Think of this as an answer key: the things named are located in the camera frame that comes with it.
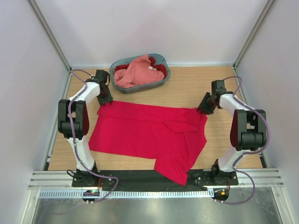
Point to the salmon pink t shirt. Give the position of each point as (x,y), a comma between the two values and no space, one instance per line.
(138,73)

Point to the teal plastic laundry basin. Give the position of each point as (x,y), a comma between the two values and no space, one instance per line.
(159,60)

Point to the magenta red t shirt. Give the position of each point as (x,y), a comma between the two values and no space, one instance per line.
(173,137)

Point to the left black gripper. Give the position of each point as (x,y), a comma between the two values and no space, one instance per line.
(108,99)

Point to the perforated metal cable tray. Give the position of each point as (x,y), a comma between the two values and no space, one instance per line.
(85,194)

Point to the left aluminium frame post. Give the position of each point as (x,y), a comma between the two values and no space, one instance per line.
(40,17)

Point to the right aluminium frame post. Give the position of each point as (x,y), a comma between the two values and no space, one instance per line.
(254,31)

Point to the aluminium frame post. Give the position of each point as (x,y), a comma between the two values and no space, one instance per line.
(40,17)
(254,31)

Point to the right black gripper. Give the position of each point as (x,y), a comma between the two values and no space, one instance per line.
(203,107)

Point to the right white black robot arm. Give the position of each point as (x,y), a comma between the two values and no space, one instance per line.
(248,134)

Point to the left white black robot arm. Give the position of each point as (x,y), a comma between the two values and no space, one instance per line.
(73,123)

